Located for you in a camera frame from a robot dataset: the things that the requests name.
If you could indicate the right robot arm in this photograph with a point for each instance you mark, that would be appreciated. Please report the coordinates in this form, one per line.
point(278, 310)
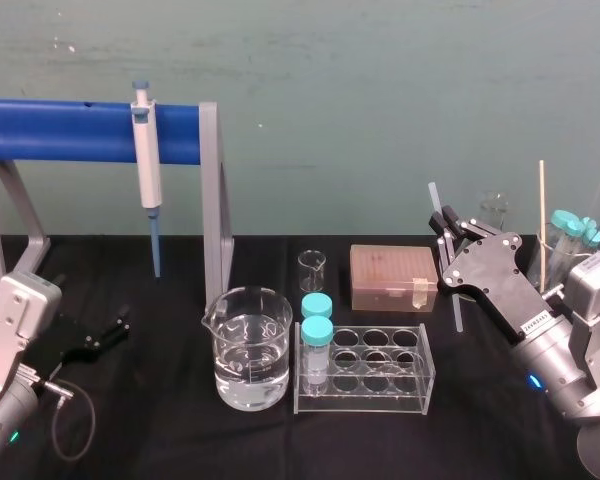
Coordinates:
point(580, 350)

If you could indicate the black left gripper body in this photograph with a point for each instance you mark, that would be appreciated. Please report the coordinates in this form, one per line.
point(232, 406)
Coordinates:
point(82, 342)

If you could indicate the large glass beaker with water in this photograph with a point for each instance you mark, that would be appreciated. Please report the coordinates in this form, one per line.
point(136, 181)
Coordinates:
point(250, 360)

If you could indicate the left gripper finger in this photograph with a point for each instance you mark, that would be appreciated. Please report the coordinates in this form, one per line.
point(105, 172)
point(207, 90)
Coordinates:
point(122, 313)
point(122, 330)

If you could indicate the thin wooden stick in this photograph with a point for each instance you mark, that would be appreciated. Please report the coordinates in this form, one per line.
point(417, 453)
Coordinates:
point(543, 225)

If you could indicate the clear tube with teal cap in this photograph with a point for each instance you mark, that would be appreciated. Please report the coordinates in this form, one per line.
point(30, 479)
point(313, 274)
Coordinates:
point(591, 232)
point(316, 304)
point(566, 220)
point(316, 332)

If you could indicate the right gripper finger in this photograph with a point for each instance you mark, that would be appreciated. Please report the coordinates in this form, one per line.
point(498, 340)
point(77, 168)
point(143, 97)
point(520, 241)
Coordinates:
point(436, 222)
point(450, 216)

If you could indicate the brown pipette tip box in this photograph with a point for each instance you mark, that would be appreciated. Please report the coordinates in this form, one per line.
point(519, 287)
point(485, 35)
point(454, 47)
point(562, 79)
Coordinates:
point(385, 280)

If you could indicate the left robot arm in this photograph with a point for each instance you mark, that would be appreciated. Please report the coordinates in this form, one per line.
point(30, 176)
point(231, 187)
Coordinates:
point(10, 350)

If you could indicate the clear glass stirring rod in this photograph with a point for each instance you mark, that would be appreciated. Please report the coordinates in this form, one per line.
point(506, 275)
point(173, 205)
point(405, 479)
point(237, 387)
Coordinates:
point(458, 312)

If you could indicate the small empty glass beaker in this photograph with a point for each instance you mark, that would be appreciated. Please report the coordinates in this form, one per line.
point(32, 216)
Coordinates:
point(312, 272)

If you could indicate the small clear glass flask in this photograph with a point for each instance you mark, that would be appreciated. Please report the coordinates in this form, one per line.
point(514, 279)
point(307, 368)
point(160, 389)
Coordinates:
point(493, 210)

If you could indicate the blue and grey pipette stand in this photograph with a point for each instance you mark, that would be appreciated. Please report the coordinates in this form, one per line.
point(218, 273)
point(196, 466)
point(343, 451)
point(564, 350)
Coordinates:
point(70, 132)

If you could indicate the glass beaker holding tubes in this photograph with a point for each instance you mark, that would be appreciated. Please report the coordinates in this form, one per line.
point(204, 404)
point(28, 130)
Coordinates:
point(555, 265)

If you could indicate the black table cloth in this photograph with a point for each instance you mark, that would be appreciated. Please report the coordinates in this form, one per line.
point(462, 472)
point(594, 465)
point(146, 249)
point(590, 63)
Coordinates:
point(170, 440)

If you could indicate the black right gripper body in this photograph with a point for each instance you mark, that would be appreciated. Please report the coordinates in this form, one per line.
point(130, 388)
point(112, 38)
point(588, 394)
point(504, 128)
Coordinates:
point(495, 280)

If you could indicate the white and blue pipette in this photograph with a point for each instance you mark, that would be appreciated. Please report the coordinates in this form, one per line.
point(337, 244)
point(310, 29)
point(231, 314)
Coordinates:
point(147, 165)

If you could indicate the clear acrylic tube rack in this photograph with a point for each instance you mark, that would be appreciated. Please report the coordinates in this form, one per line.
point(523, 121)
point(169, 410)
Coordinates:
point(410, 390)

